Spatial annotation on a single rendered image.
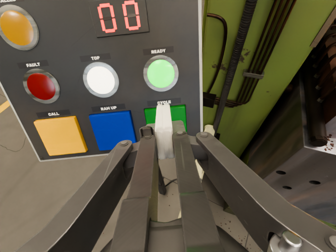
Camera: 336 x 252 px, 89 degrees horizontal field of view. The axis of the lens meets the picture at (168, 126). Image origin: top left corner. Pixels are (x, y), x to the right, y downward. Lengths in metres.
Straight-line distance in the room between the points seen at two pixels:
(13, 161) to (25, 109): 1.60
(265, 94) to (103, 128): 0.49
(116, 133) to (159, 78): 0.13
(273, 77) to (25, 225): 1.66
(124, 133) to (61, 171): 1.35
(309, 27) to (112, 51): 0.42
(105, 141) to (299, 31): 0.48
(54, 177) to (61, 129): 1.31
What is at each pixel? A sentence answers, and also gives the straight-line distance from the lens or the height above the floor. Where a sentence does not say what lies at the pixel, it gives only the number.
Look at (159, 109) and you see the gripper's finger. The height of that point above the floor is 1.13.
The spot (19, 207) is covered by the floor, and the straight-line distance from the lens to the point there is 1.74.
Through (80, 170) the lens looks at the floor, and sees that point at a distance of 1.57.
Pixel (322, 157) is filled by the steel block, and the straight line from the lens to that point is 0.52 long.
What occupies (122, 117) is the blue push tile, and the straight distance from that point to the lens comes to 0.32.
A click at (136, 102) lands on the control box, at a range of 0.31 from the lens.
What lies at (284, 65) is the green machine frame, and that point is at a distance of 0.57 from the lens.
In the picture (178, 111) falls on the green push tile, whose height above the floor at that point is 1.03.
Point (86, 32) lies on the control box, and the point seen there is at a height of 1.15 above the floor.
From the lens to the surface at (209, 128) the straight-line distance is 0.77.
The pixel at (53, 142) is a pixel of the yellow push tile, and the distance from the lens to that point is 0.39.
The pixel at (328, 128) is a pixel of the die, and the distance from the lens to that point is 0.53.
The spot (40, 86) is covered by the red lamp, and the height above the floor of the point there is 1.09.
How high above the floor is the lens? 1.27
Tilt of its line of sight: 55 degrees down
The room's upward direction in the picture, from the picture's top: 7 degrees counter-clockwise
